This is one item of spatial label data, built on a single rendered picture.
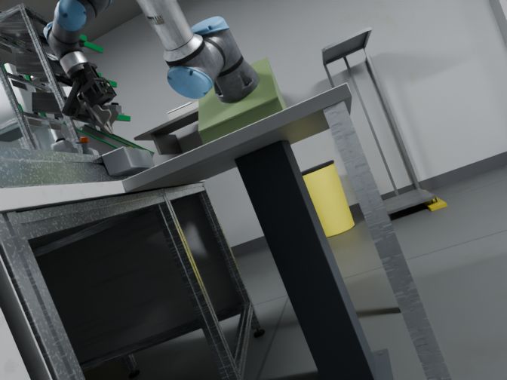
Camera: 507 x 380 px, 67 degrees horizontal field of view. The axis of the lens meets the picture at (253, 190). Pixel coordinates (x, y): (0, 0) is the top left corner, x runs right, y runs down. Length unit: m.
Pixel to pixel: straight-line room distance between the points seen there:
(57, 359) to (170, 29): 0.76
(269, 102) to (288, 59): 3.04
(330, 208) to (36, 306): 3.10
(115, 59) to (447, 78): 3.56
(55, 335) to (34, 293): 0.06
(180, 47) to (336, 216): 2.71
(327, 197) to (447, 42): 1.86
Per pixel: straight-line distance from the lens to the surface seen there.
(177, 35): 1.04
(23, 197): 0.62
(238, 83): 1.21
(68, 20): 1.24
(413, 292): 0.87
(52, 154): 0.90
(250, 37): 4.32
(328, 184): 3.49
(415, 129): 4.10
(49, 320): 0.60
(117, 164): 1.09
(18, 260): 0.58
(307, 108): 0.79
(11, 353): 0.55
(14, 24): 1.81
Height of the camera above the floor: 0.75
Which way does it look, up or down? 2 degrees down
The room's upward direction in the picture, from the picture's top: 22 degrees counter-clockwise
